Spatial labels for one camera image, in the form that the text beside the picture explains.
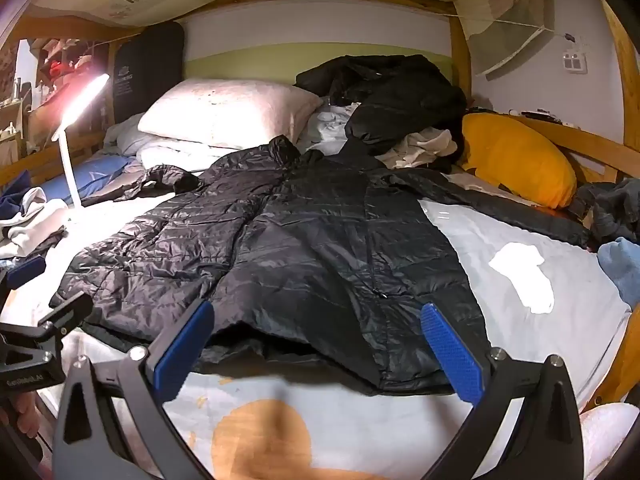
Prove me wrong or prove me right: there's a white string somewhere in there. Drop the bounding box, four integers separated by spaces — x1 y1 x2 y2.
462 14 576 41

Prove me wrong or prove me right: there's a beige garment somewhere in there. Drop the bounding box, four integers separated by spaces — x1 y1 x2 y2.
375 127 458 170

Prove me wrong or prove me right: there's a black puffer coat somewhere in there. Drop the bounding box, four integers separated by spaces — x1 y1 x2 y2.
294 54 468 171

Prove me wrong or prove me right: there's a yellow pillow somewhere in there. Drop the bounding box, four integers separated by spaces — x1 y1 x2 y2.
457 112 578 209

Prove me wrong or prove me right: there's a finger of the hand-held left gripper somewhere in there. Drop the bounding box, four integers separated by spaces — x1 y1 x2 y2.
0 255 47 293
30 291 94 341

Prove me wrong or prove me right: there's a wooden bed frame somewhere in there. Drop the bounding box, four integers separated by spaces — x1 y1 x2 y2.
0 0 640 411

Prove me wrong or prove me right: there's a white fluffy blanket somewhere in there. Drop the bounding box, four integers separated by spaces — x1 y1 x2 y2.
580 402 640 480

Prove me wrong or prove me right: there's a person's left hand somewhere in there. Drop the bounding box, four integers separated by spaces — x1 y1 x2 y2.
0 391 43 441

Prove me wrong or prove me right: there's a black quilted jacket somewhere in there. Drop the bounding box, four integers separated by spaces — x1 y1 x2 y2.
50 135 591 396

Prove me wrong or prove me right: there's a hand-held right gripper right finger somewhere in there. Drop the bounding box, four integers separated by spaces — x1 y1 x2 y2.
420 302 586 480

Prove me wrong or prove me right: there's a light blue quilt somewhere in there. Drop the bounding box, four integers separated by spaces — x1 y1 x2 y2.
102 102 363 171

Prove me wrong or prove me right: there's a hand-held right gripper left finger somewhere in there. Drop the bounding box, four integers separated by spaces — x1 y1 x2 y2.
51 299 216 480

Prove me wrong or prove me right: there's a dark grey garment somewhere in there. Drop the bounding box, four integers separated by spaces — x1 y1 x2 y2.
570 177 640 253

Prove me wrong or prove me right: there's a white desk lamp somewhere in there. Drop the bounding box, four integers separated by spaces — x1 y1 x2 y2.
51 73 111 222

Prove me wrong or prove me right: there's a black hanging bag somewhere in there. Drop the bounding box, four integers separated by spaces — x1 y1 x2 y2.
107 22 186 126

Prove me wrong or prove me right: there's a light blue cloth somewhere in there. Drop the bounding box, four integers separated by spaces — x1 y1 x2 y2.
597 239 640 308

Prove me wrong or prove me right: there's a cluttered shelf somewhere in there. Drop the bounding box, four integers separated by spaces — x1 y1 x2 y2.
0 35 113 156

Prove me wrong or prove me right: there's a white garment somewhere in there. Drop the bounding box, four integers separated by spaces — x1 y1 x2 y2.
0 186 68 261

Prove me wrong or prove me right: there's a white pillow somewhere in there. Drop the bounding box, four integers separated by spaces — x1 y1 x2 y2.
137 78 325 150

